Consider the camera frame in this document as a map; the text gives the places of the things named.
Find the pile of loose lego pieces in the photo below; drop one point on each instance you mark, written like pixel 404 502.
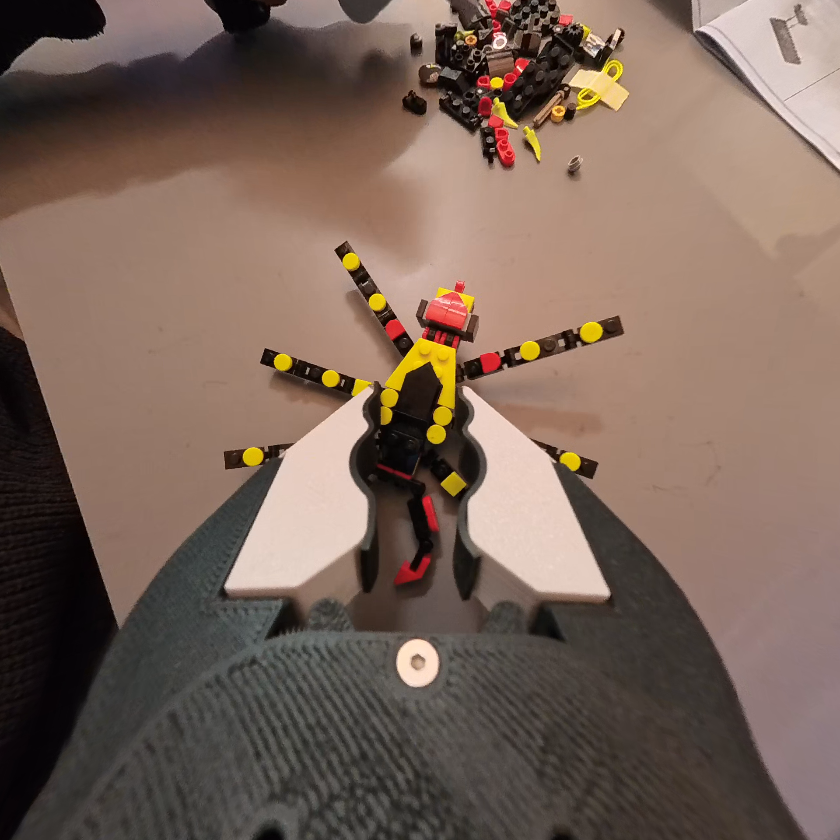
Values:
pixel 525 65

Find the person's black knit clothing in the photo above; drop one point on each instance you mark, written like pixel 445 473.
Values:
pixel 39 525

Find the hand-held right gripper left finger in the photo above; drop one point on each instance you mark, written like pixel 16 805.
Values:
pixel 308 518

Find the black yellow red lego model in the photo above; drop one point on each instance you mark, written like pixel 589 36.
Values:
pixel 420 367

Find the grey dome lego piece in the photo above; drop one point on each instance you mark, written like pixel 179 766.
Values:
pixel 430 73

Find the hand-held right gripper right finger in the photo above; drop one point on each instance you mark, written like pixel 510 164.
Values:
pixel 525 518

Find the black clip lego piece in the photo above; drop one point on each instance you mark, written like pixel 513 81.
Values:
pixel 415 102

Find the instruction booklet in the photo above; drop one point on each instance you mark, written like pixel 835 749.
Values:
pixel 787 65

